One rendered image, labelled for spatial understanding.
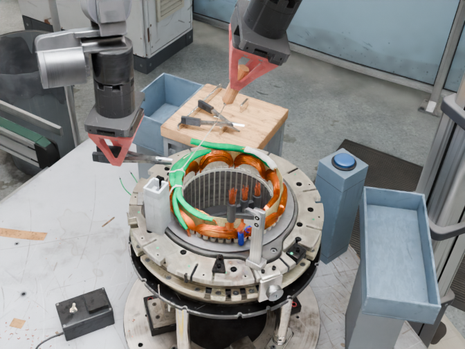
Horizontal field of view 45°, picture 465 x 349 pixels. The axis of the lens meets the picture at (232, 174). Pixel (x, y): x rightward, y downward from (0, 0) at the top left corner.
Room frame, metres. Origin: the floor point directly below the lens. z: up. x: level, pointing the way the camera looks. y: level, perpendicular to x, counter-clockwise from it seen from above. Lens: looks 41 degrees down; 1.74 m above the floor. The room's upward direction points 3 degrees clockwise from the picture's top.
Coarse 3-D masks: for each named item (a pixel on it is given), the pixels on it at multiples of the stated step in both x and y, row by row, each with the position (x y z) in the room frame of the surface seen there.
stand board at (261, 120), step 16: (240, 96) 1.04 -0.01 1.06; (176, 112) 0.97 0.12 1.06; (224, 112) 0.98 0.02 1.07; (240, 112) 0.98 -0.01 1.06; (256, 112) 0.98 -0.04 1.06; (272, 112) 0.99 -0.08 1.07; (288, 112) 1.00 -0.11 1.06; (176, 128) 0.92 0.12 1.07; (192, 128) 0.92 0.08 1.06; (208, 128) 0.92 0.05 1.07; (240, 128) 0.93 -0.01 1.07; (256, 128) 0.93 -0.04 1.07; (272, 128) 0.93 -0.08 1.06; (240, 144) 0.87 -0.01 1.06; (256, 144) 0.88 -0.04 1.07
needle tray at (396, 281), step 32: (384, 192) 0.76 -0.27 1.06; (384, 224) 0.71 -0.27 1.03; (416, 224) 0.72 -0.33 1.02; (384, 256) 0.64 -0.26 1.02; (416, 256) 0.64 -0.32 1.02; (352, 288) 0.69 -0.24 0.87; (384, 288) 0.57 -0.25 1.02; (416, 288) 0.57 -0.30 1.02; (352, 320) 0.62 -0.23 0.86; (384, 320) 0.59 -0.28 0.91; (416, 320) 0.51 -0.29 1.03
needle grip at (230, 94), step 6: (240, 66) 0.67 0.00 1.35; (246, 66) 0.68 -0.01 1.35; (240, 72) 0.66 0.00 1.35; (246, 72) 0.67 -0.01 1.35; (240, 78) 0.66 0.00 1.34; (228, 84) 0.67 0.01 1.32; (228, 90) 0.67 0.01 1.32; (234, 90) 0.67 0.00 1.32; (222, 96) 0.68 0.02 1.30; (228, 96) 0.67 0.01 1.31; (234, 96) 0.67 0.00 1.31; (228, 102) 0.67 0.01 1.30
